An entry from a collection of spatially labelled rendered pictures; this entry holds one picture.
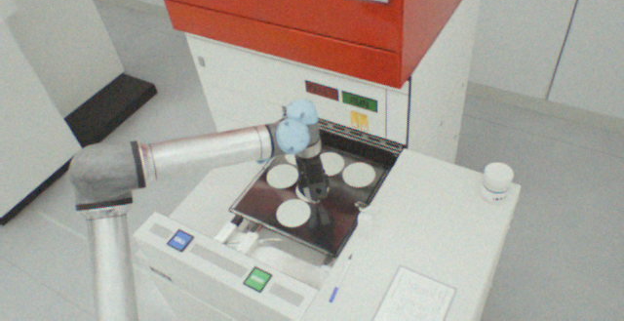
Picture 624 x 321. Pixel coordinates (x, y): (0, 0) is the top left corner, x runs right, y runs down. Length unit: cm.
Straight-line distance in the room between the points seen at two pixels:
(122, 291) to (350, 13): 82
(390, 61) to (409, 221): 43
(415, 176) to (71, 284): 187
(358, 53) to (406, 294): 61
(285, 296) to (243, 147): 41
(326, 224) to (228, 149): 50
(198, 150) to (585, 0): 221
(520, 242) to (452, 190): 117
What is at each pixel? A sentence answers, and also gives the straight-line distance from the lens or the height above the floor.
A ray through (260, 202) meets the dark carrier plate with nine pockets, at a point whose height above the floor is 90.
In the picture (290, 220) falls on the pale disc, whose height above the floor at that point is 90.
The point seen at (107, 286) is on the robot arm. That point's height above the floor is 117.
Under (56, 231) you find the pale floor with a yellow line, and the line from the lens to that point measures 302.
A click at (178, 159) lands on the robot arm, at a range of 101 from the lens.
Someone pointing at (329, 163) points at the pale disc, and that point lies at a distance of 158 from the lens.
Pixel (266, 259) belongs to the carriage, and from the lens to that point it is 142.
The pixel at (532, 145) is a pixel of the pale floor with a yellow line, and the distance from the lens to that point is 300.
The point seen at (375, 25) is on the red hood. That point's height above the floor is 140.
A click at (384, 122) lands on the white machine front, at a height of 104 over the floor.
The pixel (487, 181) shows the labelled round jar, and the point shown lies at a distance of 136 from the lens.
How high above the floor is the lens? 206
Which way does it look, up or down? 45 degrees down
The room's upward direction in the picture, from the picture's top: 8 degrees counter-clockwise
